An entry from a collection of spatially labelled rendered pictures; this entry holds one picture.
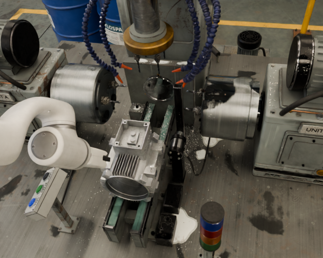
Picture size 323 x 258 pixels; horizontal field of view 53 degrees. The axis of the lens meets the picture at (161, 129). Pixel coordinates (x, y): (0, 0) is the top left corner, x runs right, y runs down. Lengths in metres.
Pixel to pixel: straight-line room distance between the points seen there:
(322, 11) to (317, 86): 3.04
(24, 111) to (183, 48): 0.88
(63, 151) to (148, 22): 0.57
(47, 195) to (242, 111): 0.72
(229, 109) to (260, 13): 2.87
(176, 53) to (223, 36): 2.15
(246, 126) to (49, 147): 0.72
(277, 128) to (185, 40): 0.53
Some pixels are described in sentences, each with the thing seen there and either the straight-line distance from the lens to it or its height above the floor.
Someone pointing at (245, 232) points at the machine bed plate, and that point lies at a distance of 1.28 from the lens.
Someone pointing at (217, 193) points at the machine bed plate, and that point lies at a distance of 1.34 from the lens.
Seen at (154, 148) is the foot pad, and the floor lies 1.08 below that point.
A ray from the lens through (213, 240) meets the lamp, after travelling 0.93.
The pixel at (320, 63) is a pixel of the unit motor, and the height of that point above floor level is 1.33.
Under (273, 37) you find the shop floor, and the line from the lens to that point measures 3.59.
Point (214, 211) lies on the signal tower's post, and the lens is 0.84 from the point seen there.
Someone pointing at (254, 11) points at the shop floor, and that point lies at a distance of 4.00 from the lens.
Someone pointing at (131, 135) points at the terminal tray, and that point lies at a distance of 1.10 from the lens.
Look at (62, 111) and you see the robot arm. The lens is 0.77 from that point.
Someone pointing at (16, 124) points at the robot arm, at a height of 1.54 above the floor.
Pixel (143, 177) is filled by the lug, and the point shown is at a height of 1.09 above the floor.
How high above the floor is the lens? 1.97
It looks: 49 degrees down
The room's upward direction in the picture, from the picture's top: 7 degrees counter-clockwise
